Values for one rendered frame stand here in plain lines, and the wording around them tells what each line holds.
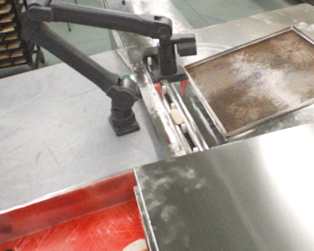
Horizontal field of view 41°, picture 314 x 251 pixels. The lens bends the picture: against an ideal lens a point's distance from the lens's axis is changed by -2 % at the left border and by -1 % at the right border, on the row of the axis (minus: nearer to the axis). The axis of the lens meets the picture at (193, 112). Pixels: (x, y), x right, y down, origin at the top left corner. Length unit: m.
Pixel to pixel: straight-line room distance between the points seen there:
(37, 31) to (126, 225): 0.64
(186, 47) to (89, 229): 0.62
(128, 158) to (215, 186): 0.87
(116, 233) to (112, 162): 0.30
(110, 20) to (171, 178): 0.86
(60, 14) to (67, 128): 0.45
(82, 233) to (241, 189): 0.72
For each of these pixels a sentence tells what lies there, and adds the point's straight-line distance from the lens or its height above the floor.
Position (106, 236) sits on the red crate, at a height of 0.82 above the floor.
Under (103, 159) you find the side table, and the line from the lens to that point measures 1.38.
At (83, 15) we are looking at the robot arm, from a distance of 1.32.
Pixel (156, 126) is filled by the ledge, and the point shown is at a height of 0.86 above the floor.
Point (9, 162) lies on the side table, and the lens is 1.50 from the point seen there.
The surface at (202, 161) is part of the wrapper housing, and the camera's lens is 0.54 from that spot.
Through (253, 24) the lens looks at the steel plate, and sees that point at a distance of 2.27.
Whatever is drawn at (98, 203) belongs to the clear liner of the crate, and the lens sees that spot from 1.18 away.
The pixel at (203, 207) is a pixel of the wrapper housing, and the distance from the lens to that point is 0.48.
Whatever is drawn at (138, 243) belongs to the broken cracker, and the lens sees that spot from 1.08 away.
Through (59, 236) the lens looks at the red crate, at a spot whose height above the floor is 0.82.
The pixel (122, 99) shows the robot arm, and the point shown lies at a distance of 1.40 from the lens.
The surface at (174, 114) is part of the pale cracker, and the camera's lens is 1.46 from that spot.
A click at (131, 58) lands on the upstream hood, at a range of 1.86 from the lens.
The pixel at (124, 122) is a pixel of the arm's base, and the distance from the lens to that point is 1.46.
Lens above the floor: 1.65
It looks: 33 degrees down
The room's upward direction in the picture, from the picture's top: 5 degrees counter-clockwise
